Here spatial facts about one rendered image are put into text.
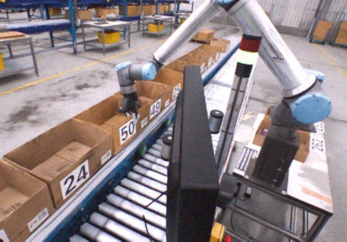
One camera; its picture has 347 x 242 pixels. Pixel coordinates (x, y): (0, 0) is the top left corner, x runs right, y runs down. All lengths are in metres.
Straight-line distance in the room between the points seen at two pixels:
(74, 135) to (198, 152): 1.18
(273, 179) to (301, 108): 0.59
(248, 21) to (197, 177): 0.79
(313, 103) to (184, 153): 0.81
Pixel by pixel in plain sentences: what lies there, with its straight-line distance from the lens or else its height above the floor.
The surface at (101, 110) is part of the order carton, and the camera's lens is 1.56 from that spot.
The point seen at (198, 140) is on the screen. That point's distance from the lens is 0.33.
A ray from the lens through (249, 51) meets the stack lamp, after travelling 0.61.
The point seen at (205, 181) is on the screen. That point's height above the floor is 1.55.
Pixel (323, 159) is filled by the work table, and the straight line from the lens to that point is 2.01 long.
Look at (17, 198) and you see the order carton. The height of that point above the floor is 0.89.
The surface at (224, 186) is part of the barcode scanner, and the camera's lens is 0.93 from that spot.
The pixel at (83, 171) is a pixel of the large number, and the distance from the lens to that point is 1.13.
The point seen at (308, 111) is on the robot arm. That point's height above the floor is 1.36.
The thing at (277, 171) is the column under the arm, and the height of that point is 0.87.
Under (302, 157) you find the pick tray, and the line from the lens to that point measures 1.84.
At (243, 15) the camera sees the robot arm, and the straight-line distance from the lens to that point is 0.97.
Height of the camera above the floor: 1.74
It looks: 29 degrees down
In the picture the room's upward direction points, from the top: 6 degrees clockwise
